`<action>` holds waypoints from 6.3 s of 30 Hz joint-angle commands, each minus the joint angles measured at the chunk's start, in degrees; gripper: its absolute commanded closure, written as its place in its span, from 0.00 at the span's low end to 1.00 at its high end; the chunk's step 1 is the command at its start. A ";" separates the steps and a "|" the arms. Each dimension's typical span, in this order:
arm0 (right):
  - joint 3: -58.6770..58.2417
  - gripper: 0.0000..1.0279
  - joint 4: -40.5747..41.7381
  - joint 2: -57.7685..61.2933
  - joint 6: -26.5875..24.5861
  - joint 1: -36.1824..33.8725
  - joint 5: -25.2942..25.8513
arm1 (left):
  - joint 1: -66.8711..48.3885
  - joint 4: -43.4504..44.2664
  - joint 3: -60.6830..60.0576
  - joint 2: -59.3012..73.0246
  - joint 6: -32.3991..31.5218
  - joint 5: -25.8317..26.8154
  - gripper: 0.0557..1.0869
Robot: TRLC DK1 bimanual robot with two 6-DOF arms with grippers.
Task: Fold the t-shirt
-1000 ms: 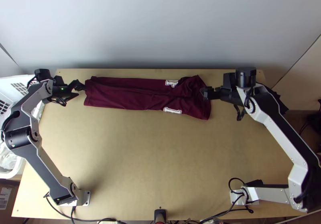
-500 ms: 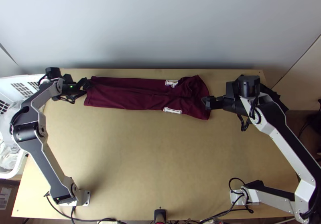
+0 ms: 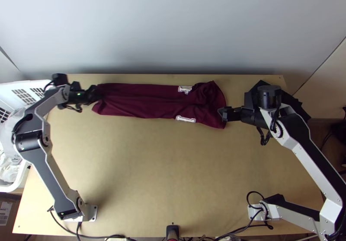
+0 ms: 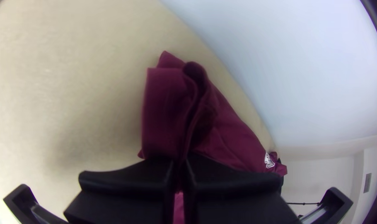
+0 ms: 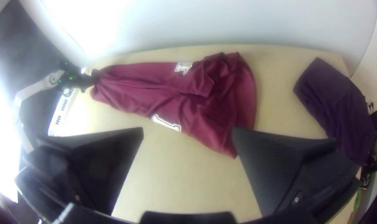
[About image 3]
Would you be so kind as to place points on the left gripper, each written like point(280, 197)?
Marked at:
point(94, 95)

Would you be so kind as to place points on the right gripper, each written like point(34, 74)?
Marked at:
point(232, 114)

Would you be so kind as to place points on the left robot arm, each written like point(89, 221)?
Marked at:
point(40, 165)

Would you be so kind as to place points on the cardboard box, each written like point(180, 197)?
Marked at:
point(8, 214)

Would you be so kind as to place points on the white laundry basket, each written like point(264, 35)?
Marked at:
point(16, 92)

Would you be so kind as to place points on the maroon t-shirt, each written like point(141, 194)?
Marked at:
point(151, 100)

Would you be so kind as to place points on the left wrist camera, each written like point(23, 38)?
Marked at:
point(75, 85)

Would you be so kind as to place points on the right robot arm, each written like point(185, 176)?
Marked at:
point(305, 146)

